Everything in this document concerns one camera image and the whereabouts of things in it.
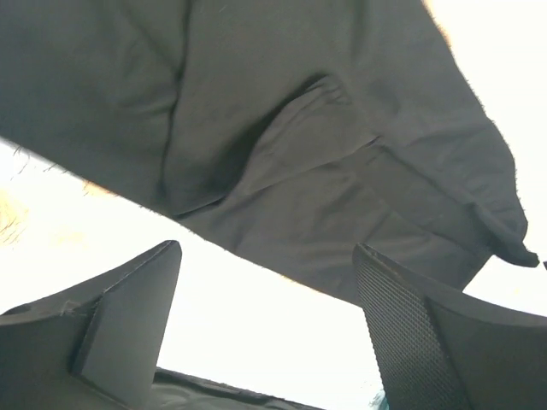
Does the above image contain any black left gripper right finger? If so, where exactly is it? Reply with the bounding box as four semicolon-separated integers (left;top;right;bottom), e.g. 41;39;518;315
353;244;546;410

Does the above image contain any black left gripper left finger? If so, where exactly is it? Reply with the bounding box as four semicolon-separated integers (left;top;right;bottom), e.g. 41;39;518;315
1;241;181;410

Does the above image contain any black t shirt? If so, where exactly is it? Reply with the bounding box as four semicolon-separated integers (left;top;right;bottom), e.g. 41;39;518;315
1;1;538;304

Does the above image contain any aluminium front rail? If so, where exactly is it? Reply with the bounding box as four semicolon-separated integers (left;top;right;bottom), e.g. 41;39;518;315
145;368;314;410

